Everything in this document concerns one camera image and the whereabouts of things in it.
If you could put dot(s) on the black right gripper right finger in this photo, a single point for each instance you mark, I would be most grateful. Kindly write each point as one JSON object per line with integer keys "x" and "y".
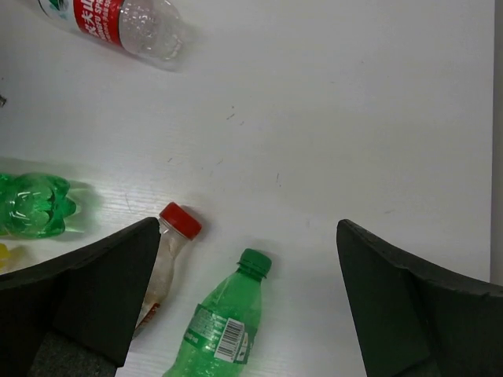
{"x": 415, "y": 318}

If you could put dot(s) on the crushed clear bottle red cap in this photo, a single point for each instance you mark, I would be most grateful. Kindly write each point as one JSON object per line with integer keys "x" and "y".
{"x": 177, "y": 229}

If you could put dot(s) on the clear bottle yellow cap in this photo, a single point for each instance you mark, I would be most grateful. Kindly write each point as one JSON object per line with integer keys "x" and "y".
{"x": 5, "y": 257}

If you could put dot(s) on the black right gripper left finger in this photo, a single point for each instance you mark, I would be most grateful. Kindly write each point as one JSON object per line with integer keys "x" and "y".
{"x": 75, "y": 315}

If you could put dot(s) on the small green bottle right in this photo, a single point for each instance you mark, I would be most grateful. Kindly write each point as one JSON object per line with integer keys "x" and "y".
{"x": 222, "y": 330}

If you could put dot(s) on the clear bottle red label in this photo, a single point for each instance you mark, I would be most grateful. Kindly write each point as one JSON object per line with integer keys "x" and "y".
{"x": 151, "y": 31}

